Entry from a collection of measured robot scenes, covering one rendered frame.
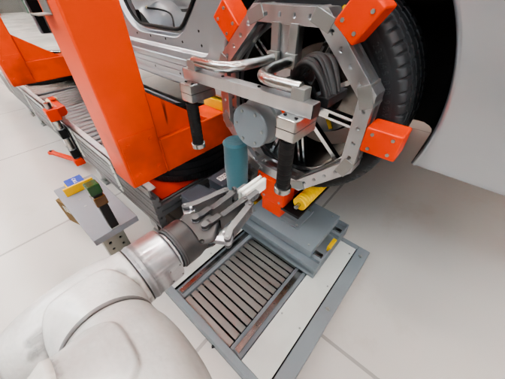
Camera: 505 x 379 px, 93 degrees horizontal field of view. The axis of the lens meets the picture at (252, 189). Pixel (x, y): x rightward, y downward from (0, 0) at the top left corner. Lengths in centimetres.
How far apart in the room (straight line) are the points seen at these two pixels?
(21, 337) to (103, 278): 9
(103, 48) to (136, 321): 78
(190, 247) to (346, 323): 101
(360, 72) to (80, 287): 65
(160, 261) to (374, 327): 112
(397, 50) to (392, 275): 111
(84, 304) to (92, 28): 74
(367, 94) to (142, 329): 62
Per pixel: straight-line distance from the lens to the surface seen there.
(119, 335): 27
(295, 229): 124
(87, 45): 91
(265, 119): 66
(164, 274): 38
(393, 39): 73
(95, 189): 95
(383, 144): 69
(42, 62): 288
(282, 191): 61
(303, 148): 94
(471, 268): 179
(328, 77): 58
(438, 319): 150
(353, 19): 67
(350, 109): 98
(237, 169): 88
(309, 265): 123
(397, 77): 73
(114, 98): 95
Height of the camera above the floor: 116
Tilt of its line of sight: 41 degrees down
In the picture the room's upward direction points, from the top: straight up
